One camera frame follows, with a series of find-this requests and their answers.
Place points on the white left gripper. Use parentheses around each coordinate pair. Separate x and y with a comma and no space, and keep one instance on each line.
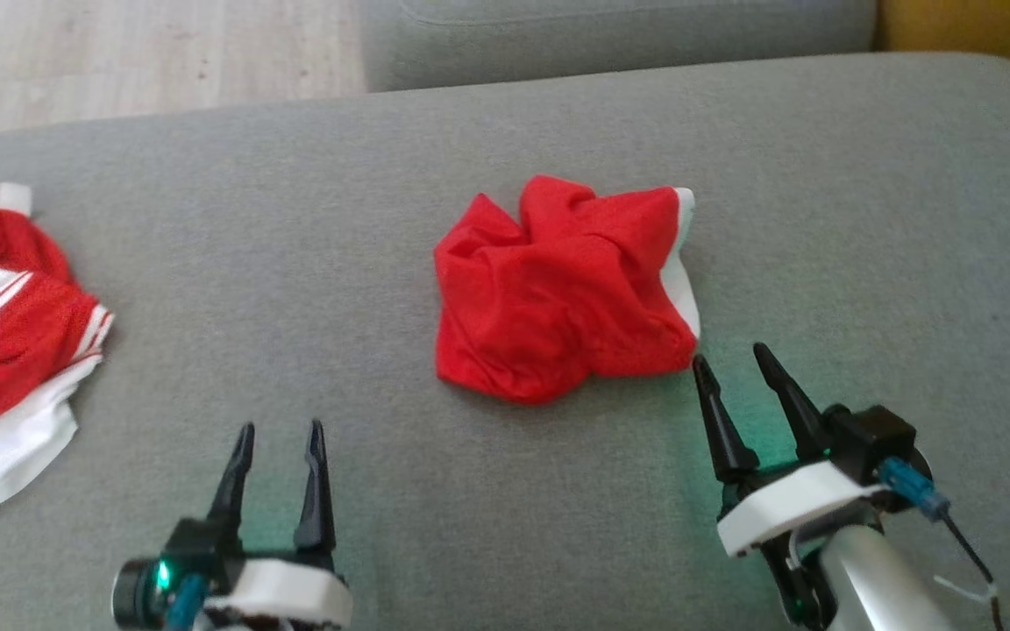
(290,592)

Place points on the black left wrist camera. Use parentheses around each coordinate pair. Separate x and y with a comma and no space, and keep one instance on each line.
(194,548)

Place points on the red mesh garment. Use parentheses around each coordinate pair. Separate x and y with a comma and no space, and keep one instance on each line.
(549,307)

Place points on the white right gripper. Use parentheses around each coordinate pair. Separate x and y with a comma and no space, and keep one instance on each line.
(785,506)

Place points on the red jersey with white sleeves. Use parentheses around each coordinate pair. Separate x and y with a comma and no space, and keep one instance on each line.
(5,350)

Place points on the small grey sofa seat cushion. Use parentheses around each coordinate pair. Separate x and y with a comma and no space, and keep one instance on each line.
(610,44)

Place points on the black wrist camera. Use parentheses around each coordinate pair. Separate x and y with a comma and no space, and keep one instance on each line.
(194,548)
(873,438)

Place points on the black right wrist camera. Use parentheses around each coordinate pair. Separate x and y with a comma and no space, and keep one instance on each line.
(873,438)

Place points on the yellow sofa back cushion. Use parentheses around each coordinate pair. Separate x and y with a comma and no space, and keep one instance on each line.
(978,26)

